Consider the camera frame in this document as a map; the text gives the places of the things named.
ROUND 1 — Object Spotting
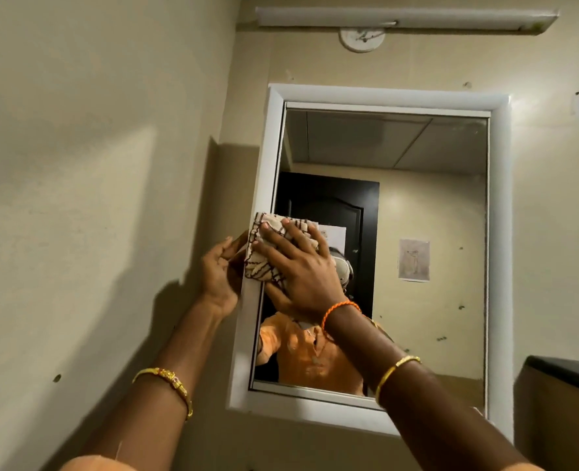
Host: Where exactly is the person's right hand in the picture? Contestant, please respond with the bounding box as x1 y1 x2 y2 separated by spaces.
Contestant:
251 218 349 324

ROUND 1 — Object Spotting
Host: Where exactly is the person's left hand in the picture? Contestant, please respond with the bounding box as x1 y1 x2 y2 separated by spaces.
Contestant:
200 230 250 317

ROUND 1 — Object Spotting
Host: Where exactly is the checked cleaning cloth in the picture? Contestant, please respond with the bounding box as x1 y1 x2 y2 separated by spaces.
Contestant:
244 212 320 286

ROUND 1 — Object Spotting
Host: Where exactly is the white framed mirror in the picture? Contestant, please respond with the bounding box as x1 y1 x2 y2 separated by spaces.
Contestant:
226 82 515 442

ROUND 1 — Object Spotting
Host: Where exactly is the person's right forearm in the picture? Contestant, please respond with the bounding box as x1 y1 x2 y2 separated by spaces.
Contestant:
324 306 534 471

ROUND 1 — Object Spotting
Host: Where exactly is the person's left forearm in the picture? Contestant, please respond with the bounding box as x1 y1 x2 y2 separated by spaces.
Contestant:
81 298 223 462

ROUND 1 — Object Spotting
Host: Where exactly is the gold bangle with red stones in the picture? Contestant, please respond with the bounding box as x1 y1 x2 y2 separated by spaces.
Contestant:
131 367 195 421

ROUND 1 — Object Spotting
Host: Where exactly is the plain gold bangle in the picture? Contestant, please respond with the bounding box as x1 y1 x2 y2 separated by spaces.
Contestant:
374 355 423 406

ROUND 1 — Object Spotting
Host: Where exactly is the black stone ledge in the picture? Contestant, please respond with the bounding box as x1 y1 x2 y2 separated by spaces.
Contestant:
523 355 579 401

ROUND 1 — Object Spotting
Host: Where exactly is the white tube light fixture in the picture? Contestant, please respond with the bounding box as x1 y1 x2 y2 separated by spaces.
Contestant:
255 6 561 35

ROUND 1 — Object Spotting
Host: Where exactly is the orange thread bracelet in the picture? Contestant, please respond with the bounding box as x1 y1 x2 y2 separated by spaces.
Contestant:
320 300 363 340

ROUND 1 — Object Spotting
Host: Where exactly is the round white wall rose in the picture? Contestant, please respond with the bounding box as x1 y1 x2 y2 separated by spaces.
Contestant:
338 26 386 54

